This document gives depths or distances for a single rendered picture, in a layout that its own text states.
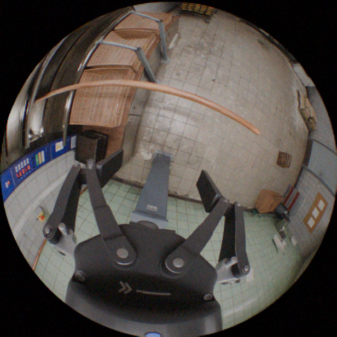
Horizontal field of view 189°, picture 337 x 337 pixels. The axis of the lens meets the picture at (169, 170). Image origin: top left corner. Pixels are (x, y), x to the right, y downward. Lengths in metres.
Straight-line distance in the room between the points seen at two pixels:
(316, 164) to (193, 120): 4.11
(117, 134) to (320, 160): 4.94
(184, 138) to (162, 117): 0.42
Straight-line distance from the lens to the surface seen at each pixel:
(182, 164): 1.75
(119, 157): 0.18
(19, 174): 1.01
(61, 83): 1.15
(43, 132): 1.08
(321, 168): 4.39
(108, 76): 1.34
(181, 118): 1.63
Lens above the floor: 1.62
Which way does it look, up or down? 66 degrees down
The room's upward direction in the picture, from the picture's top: 176 degrees counter-clockwise
